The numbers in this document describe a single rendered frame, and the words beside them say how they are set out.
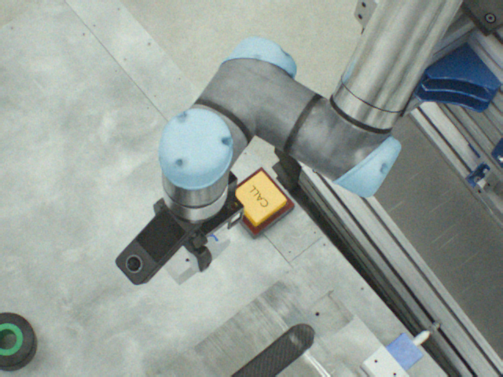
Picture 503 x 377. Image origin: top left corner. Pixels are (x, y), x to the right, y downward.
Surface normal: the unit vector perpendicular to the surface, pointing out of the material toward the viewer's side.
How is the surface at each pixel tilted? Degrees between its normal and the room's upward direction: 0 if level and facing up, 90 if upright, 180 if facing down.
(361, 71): 54
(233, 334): 3
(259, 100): 30
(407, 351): 0
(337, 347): 0
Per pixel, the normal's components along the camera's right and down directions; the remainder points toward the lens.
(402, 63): 0.04, 0.55
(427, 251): 0.06, -0.35
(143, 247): -0.29, 0.00
